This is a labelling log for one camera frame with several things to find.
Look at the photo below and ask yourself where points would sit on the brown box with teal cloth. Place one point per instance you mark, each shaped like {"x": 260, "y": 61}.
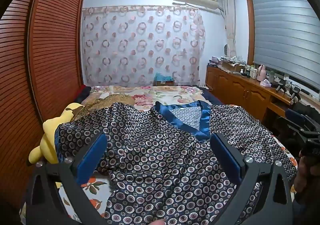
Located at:
{"x": 163, "y": 79}

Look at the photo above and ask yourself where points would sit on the orange-print white blanket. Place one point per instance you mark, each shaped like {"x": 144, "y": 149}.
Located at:
{"x": 100, "y": 190}

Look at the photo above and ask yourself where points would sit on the grey window blind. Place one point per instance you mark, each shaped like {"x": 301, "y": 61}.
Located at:
{"x": 282, "y": 32}

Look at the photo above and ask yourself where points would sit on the golden patterned pillow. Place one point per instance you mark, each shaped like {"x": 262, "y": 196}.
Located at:
{"x": 105, "y": 102}

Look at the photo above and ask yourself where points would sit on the pink jug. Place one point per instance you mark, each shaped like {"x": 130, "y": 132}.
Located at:
{"x": 261, "y": 72}

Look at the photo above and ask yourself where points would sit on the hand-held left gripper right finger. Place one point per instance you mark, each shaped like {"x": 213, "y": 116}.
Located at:
{"x": 225, "y": 157}

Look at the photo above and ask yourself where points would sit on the floral blanket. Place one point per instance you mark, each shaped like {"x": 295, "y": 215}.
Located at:
{"x": 150, "y": 95}

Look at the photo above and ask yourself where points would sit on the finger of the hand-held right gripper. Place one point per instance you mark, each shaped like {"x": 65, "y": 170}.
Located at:
{"x": 291, "y": 124}

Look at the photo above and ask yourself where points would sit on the pink tissue box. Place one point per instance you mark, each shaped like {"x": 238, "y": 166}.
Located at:
{"x": 265, "y": 83}

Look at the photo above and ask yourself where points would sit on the navy bed sheet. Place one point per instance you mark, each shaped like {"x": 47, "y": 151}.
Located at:
{"x": 212, "y": 96}

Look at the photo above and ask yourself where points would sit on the cardboard box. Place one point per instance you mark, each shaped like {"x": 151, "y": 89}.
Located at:
{"x": 232, "y": 66}

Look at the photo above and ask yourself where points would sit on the wooden sideboard cabinet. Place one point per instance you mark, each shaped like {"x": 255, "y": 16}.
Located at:
{"x": 240, "y": 87}

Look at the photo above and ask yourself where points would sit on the person's right hand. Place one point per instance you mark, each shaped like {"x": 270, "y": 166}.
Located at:
{"x": 307, "y": 175}

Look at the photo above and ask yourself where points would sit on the yellow plush toy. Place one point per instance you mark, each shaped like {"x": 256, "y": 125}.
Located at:
{"x": 50, "y": 135}

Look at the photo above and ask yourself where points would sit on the brown louvered wardrobe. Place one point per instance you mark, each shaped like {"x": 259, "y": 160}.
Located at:
{"x": 50, "y": 40}

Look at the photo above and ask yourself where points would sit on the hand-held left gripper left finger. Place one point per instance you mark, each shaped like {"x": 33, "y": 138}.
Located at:
{"x": 91, "y": 157}

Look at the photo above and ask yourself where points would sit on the navy patterned satin top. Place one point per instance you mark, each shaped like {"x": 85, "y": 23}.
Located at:
{"x": 155, "y": 152}

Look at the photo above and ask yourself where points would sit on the white tied window curtain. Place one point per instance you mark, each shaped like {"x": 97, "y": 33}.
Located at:
{"x": 229, "y": 27}

